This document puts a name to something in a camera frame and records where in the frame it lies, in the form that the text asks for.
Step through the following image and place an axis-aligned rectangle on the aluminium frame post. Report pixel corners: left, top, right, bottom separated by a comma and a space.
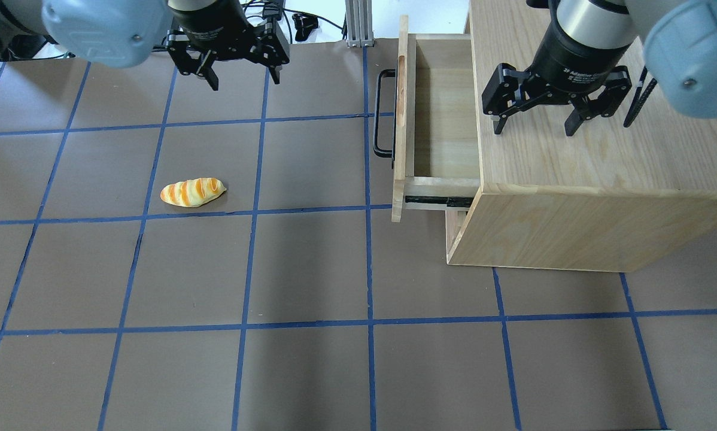
345, 0, 375, 47

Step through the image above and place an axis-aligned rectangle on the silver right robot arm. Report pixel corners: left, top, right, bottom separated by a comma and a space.
481, 1, 717, 136

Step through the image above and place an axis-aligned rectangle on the toy bread loaf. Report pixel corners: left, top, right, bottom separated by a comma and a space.
159, 177, 227, 208

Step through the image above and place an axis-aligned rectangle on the wooden drawer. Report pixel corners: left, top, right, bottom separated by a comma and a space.
391, 16, 481, 223

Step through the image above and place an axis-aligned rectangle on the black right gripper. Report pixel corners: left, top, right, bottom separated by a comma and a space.
481, 12, 634, 137

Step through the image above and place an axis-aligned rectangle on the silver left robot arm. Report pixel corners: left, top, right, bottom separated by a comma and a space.
0, 1, 290, 90

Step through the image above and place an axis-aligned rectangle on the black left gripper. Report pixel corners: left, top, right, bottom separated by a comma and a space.
166, 1, 290, 91

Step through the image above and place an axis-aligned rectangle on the light wooden drawer cabinet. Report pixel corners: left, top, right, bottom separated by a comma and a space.
445, 0, 717, 273

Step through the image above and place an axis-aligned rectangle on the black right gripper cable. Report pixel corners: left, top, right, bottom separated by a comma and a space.
623, 66, 660, 129

